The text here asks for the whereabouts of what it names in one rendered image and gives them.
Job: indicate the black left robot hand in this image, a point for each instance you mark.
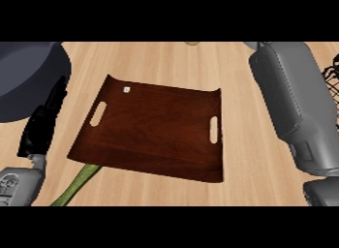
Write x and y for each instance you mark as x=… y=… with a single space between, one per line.
x=43 y=122

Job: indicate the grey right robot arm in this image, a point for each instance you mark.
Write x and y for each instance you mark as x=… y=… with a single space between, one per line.
x=295 y=106

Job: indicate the small yellowish object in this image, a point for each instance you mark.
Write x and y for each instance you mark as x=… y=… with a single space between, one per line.
x=192 y=43

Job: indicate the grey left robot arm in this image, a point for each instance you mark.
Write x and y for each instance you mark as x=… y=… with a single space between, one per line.
x=12 y=187

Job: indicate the green vegetable stalk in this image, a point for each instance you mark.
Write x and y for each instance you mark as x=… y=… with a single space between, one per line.
x=78 y=184

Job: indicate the dark grey round pan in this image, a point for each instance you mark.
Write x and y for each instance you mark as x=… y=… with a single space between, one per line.
x=19 y=77

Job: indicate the dark brown wooden tray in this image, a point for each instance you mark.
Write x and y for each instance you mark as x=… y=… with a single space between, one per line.
x=152 y=129

